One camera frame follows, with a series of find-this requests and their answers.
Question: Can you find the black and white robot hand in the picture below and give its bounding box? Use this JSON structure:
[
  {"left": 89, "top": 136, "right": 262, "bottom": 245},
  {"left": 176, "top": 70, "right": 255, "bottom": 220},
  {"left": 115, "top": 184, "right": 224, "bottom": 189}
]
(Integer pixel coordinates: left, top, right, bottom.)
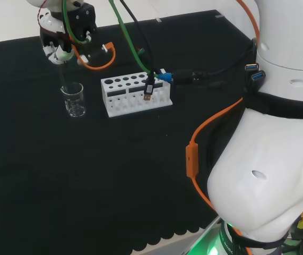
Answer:
[{"left": 38, "top": 2, "right": 98, "bottom": 66}]

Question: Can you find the clear glass rod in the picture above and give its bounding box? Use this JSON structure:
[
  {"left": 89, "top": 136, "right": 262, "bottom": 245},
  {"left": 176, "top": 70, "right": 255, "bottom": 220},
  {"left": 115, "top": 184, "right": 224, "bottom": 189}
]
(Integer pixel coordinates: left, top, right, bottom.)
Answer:
[{"left": 57, "top": 60, "right": 68, "bottom": 92}]

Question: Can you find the white test tube rack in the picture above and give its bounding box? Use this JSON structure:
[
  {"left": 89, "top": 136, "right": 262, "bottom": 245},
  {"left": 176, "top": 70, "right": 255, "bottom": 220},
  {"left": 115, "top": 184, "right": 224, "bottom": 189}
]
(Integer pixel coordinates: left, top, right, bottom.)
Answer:
[{"left": 100, "top": 68, "right": 174, "bottom": 118}]

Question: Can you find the clear glass beaker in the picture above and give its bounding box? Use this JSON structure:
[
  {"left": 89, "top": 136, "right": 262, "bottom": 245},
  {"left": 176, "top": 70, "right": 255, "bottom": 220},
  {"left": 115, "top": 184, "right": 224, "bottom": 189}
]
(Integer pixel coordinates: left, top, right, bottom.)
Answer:
[{"left": 60, "top": 82, "right": 87, "bottom": 118}]

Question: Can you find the black bench cloth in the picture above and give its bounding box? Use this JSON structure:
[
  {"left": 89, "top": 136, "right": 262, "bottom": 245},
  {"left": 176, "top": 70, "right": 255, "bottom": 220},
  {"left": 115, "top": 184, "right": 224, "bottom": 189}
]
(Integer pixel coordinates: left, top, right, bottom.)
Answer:
[{"left": 0, "top": 10, "right": 259, "bottom": 255}]

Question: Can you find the USB hub with blue ports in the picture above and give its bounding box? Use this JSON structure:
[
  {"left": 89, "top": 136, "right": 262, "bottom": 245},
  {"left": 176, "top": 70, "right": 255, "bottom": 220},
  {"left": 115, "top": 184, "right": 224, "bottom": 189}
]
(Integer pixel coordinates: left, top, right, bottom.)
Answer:
[{"left": 244, "top": 63, "right": 267, "bottom": 89}]

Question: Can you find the thin red wire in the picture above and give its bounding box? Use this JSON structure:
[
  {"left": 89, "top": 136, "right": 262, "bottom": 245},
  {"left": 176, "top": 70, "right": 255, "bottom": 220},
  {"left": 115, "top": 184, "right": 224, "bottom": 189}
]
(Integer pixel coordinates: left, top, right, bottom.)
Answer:
[{"left": 36, "top": 0, "right": 48, "bottom": 28}]

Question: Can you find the green cable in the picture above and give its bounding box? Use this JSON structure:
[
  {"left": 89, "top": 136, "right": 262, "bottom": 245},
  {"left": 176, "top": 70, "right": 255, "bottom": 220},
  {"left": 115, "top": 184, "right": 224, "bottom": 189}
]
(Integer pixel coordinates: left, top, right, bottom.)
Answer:
[{"left": 62, "top": 0, "right": 168, "bottom": 80}]

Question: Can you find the black cable with USB plug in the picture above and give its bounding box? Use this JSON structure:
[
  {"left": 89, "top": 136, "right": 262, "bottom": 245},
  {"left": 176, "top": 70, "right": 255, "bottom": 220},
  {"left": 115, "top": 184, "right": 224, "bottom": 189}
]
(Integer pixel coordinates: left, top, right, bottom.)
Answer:
[{"left": 119, "top": 0, "right": 155, "bottom": 103}]

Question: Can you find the blue cable connector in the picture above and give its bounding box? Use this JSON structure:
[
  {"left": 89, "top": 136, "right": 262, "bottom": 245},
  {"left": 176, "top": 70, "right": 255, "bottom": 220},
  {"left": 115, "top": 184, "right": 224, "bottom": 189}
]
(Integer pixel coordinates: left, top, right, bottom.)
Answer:
[{"left": 159, "top": 72, "right": 174, "bottom": 83}]

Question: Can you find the black cable with adapter block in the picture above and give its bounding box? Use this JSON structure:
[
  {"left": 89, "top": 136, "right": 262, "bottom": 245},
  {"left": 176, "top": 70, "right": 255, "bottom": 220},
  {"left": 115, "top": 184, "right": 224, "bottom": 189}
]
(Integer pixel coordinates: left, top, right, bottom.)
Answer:
[{"left": 172, "top": 62, "right": 257, "bottom": 87}]

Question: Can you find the grey metal base plate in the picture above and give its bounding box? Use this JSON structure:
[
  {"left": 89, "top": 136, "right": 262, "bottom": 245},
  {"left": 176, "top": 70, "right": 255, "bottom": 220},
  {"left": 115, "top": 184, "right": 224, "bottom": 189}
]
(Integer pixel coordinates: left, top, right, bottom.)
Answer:
[{"left": 129, "top": 215, "right": 222, "bottom": 255}]

